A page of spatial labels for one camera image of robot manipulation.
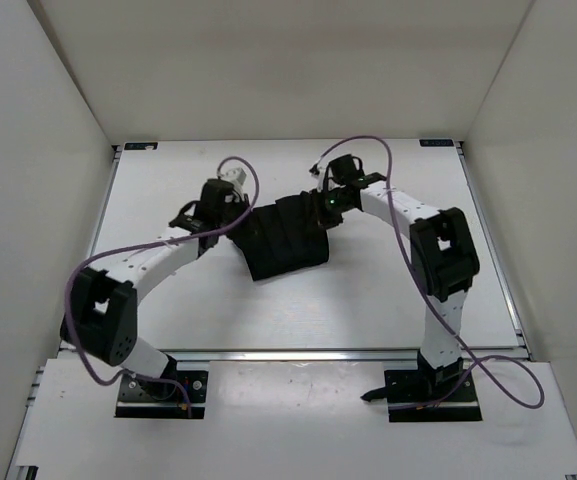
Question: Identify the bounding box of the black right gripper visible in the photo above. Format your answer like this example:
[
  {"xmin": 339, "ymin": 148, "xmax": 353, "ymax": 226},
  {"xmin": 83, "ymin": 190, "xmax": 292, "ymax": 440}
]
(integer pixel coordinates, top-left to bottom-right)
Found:
[{"xmin": 305, "ymin": 189, "xmax": 353, "ymax": 237}]

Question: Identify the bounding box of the black pleated skirt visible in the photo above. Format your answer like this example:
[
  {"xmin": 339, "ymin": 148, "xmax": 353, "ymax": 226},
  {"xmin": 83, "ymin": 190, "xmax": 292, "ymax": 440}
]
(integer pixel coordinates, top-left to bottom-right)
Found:
[{"xmin": 227, "ymin": 191, "xmax": 330, "ymax": 281}]

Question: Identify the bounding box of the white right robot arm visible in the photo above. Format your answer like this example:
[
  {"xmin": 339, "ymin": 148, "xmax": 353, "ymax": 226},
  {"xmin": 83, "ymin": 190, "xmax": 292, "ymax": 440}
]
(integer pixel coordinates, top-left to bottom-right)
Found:
[{"xmin": 313, "ymin": 180, "xmax": 480, "ymax": 401}]

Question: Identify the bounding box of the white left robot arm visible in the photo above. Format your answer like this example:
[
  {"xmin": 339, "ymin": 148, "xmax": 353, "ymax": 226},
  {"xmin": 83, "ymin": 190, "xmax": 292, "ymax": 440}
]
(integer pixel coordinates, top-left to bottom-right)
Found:
[{"xmin": 61, "ymin": 168, "xmax": 257, "ymax": 398}]

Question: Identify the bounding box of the left blue corner label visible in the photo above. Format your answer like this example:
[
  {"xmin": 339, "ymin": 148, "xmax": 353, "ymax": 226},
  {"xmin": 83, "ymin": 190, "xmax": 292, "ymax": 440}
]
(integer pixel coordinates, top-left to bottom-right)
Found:
[{"xmin": 123, "ymin": 142, "xmax": 158, "ymax": 151}]

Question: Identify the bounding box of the blue corner label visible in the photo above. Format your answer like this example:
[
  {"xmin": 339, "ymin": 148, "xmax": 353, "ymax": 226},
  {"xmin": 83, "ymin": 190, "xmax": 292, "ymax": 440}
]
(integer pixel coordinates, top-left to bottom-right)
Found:
[
  {"xmin": 123, "ymin": 142, "xmax": 158, "ymax": 151},
  {"xmin": 419, "ymin": 138, "xmax": 454, "ymax": 148}
]

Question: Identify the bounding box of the right blue corner label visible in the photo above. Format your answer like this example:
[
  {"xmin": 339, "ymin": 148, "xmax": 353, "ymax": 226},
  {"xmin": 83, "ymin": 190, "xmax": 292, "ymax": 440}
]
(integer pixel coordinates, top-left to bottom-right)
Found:
[{"xmin": 419, "ymin": 138, "xmax": 454, "ymax": 148}]

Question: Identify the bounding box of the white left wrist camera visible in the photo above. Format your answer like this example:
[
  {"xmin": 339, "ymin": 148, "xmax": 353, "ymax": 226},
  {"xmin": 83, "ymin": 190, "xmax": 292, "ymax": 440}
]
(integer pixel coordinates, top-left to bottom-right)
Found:
[{"xmin": 217, "ymin": 167, "xmax": 247, "ymax": 196}]

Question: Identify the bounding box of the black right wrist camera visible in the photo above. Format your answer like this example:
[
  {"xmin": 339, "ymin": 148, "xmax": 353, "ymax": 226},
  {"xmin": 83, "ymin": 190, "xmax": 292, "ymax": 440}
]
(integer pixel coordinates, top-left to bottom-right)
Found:
[{"xmin": 326, "ymin": 154, "xmax": 365, "ymax": 186}]

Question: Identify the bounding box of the aluminium table rail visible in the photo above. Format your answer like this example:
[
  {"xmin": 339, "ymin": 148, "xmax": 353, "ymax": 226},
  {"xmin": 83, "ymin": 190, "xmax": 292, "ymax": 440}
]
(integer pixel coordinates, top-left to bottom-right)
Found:
[{"xmin": 168, "ymin": 349, "xmax": 417, "ymax": 362}]

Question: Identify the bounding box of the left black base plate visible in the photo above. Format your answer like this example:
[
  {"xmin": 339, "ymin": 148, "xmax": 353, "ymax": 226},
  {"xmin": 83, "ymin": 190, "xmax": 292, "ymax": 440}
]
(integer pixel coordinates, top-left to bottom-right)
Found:
[{"xmin": 115, "ymin": 362, "xmax": 209, "ymax": 420}]

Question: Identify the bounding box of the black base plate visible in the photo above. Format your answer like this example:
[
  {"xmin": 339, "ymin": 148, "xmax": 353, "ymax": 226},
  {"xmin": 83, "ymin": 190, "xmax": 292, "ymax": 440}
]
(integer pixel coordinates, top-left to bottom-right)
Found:
[
  {"xmin": 384, "ymin": 370, "xmax": 483, "ymax": 423},
  {"xmin": 115, "ymin": 362, "xmax": 209, "ymax": 420}
]

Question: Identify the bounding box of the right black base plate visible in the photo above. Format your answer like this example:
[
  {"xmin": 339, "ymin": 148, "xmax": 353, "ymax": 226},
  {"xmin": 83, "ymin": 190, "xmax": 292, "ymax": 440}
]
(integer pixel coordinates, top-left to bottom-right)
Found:
[{"xmin": 384, "ymin": 370, "xmax": 483, "ymax": 423}]

